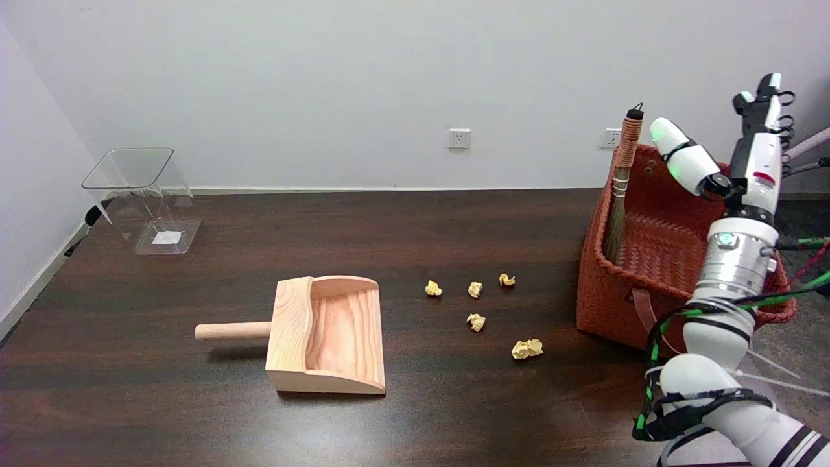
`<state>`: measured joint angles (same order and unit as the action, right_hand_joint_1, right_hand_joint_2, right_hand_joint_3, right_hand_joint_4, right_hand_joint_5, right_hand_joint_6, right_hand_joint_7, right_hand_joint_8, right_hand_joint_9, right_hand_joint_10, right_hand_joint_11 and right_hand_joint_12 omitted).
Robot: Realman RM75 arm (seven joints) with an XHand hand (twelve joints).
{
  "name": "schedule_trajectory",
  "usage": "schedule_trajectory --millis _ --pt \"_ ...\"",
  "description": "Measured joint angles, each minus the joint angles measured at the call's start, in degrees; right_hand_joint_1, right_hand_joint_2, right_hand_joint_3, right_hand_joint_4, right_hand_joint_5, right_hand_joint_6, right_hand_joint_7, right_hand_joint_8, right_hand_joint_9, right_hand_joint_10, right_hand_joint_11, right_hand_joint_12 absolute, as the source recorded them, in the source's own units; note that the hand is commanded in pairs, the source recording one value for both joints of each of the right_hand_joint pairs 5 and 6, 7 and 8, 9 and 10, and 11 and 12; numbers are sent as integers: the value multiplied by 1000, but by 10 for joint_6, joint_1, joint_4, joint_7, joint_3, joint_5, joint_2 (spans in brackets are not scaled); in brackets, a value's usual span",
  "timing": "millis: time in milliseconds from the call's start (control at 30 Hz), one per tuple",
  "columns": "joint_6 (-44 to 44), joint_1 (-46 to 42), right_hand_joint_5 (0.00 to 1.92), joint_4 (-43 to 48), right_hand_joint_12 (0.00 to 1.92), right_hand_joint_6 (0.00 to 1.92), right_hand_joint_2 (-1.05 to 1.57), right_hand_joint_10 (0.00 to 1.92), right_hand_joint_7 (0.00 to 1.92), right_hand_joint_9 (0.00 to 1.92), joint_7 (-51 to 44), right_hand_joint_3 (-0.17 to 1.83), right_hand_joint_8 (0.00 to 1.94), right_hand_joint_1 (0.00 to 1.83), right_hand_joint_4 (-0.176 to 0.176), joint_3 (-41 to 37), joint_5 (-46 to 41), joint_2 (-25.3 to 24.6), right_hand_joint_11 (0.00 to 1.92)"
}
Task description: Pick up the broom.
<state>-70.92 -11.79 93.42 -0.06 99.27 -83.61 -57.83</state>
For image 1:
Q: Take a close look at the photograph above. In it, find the white zip tie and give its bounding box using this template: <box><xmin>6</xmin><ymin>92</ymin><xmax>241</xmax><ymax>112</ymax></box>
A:
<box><xmin>735</xmin><ymin>370</ymin><xmax>830</xmax><ymax>398</ymax></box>
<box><xmin>746</xmin><ymin>349</ymin><xmax>803</xmax><ymax>381</ymax></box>

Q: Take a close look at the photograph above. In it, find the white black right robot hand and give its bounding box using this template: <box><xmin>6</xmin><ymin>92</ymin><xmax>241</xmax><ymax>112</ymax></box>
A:
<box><xmin>650</xmin><ymin>73</ymin><xmax>796</xmax><ymax>225</ymax></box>

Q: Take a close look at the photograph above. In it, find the green black cable bundle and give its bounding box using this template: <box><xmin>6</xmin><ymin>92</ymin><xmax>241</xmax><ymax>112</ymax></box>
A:
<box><xmin>633</xmin><ymin>237</ymin><xmax>830</xmax><ymax>442</ymax></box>

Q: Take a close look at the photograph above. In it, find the clear plastic bin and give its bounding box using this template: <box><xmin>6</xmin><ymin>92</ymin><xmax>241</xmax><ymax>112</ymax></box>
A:
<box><xmin>81</xmin><ymin>147</ymin><xmax>202</xmax><ymax>256</ymax></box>

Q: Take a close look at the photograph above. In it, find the small straw hand broom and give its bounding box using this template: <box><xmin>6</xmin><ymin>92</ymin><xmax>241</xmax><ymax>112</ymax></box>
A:
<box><xmin>602</xmin><ymin>102</ymin><xmax>646</xmax><ymax>263</ymax></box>

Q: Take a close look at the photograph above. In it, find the grey chair frame tube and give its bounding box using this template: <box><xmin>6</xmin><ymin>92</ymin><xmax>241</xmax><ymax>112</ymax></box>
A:
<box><xmin>781</xmin><ymin>157</ymin><xmax>830</xmax><ymax>179</ymax></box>

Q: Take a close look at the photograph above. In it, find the red woven basket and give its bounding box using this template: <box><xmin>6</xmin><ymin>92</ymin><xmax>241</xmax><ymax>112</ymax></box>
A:
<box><xmin>576</xmin><ymin>143</ymin><xmax>798</xmax><ymax>356</ymax></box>

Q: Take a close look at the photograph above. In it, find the black sleeved cable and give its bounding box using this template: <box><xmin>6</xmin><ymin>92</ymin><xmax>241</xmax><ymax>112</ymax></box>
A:
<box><xmin>632</xmin><ymin>387</ymin><xmax>774</xmax><ymax>443</ymax></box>

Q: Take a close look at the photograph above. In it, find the wooden dustpan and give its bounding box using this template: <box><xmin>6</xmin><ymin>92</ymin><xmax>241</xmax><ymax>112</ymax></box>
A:
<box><xmin>194</xmin><ymin>276</ymin><xmax>386</xmax><ymax>396</ymax></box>

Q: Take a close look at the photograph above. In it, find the black table clamp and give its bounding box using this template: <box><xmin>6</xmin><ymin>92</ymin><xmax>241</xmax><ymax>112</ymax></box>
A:
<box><xmin>63</xmin><ymin>197</ymin><xmax>116</xmax><ymax>257</ymax></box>

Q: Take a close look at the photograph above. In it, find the white chair frame tube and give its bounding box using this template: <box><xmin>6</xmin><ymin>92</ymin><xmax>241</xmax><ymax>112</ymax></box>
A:
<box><xmin>783</xmin><ymin>127</ymin><xmax>830</xmax><ymax>163</ymax></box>

